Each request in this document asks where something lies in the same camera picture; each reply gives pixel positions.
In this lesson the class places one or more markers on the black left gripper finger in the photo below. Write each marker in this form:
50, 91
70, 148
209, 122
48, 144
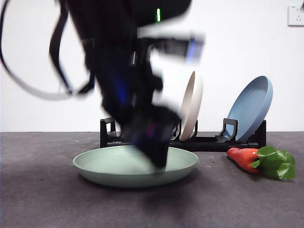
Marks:
154, 147

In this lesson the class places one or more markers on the green plate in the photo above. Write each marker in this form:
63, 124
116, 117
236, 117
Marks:
114, 171

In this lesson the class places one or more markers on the orange toy carrot green leaves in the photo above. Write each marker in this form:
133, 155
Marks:
242, 158

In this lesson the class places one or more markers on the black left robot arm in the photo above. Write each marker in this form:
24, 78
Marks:
111, 47

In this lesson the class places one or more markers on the beige plate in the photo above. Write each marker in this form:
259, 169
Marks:
192, 109

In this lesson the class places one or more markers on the black plate rack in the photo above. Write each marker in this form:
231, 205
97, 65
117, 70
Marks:
209, 146

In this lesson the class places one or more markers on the blue plate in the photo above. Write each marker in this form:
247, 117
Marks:
251, 109

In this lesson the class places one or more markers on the pale grey camera box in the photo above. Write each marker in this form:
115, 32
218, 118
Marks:
166, 33

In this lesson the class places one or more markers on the white wall socket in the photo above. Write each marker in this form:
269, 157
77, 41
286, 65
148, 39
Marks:
296, 16

